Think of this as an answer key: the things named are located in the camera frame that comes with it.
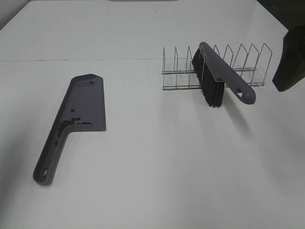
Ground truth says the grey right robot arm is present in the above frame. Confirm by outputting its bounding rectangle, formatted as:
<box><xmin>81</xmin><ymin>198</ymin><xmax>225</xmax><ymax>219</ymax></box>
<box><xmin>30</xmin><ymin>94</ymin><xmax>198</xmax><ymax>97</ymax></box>
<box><xmin>259</xmin><ymin>0</ymin><xmax>305</xmax><ymax>92</ymax></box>

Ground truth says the purple plastic dustpan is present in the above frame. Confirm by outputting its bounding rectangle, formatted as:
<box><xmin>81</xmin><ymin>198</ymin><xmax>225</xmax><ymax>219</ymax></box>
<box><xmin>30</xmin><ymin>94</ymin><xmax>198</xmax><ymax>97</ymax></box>
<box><xmin>33</xmin><ymin>74</ymin><xmax>106</xmax><ymax>186</ymax></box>

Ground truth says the pile of coffee beans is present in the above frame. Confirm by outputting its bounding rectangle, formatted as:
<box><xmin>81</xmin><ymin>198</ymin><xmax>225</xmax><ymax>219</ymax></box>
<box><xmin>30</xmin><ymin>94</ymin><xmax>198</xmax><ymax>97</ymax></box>
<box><xmin>53</xmin><ymin>81</ymin><xmax>94</xmax><ymax>147</ymax></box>

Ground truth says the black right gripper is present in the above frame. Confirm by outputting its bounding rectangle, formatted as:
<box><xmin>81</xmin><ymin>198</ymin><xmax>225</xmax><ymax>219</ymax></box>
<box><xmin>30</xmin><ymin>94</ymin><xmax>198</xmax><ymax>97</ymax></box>
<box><xmin>272</xmin><ymin>25</ymin><xmax>305</xmax><ymax>92</ymax></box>

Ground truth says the chrome wire dish rack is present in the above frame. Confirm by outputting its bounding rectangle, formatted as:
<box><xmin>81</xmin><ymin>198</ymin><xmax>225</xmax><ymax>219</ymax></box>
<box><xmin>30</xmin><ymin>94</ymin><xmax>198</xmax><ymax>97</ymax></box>
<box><xmin>161</xmin><ymin>43</ymin><xmax>273</xmax><ymax>91</ymax></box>

